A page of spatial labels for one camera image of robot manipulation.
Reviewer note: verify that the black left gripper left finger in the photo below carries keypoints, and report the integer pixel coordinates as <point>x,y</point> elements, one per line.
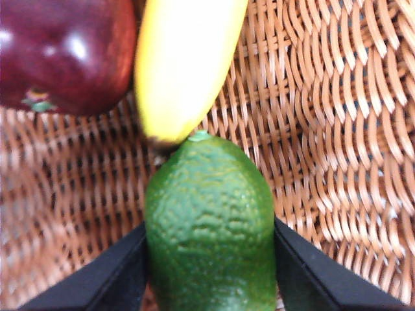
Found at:
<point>110,278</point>

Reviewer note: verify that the dark red apple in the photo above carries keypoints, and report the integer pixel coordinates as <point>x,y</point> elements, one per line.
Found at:
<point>65,55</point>

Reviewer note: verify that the brown wicker basket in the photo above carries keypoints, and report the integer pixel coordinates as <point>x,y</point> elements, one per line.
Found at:
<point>324,129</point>

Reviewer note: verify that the green avocado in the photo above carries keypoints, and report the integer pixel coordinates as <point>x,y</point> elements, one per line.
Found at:
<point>210,226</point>

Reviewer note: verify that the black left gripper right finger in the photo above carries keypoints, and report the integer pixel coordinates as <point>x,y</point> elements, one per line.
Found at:
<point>314,278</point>

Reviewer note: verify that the yellow banana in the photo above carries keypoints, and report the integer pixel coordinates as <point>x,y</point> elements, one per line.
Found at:
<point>184,64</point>

